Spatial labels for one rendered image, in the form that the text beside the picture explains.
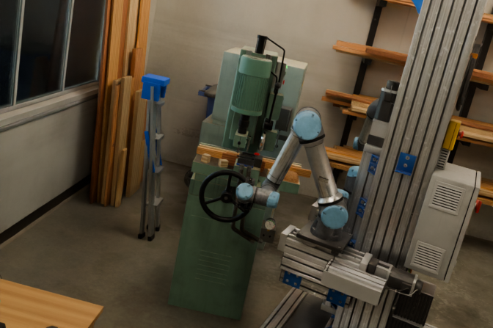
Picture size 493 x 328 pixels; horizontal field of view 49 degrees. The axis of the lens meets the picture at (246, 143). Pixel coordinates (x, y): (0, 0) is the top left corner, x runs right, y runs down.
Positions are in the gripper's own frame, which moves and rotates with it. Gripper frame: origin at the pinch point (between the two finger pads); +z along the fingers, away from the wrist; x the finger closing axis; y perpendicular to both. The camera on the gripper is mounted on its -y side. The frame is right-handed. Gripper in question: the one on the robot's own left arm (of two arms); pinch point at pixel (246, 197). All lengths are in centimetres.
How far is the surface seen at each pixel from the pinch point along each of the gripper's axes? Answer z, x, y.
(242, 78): 2, -19, -62
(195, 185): 23.2, -30.6, -3.0
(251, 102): 7, -11, -52
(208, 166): 17.6, -25.5, -13.8
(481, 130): 177, 170, -131
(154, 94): 74, -82, -63
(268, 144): 41, 2, -40
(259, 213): 29.2, 7.4, 2.7
